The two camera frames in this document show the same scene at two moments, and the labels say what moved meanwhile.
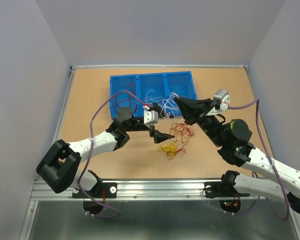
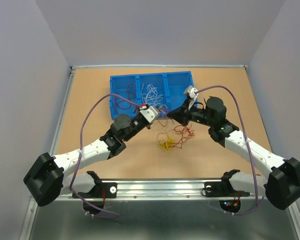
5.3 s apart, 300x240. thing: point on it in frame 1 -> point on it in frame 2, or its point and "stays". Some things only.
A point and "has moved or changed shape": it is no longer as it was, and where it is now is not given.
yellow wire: (168, 150) has moved or changed shape
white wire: (170, 109) -> (151, 96)
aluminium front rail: (151, 188) stays
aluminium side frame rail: (64, 103) stays
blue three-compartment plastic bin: (161, 88) stays
